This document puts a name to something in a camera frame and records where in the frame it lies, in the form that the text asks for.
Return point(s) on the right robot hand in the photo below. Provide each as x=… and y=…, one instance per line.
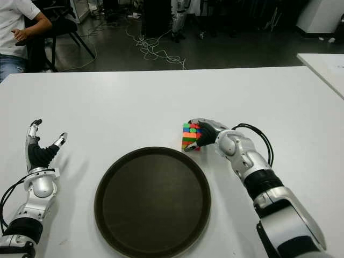
x=208, y=134

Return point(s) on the dark round plate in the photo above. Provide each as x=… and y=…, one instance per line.
x=153, y=204

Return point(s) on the multicolour Rubik's cube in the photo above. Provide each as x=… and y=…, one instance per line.
x=190, y=131

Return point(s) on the seated person white shirt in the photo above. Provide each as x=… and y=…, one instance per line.
x=13, y=21

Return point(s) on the black cabinet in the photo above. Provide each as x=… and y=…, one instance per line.
x=157, y=18

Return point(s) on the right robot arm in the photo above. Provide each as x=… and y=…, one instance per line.
x=258, y=166

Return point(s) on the white side table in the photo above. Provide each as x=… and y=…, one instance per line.
x=325, y=70

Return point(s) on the black chair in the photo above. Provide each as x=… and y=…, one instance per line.
x=64, y=25

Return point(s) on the white cabinet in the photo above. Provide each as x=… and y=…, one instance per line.
x=319, y=16

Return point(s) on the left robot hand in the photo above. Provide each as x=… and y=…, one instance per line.
x=37, y=157

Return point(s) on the white glass display case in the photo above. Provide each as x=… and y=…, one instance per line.
x=80, y=12

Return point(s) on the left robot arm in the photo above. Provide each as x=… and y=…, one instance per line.
x=40, y=188

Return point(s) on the grey metal stand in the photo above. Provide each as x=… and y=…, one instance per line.
x=272, y=20

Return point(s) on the small white block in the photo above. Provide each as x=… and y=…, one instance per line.
x=331, y=40

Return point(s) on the black phone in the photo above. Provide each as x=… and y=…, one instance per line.
x=21, y=43

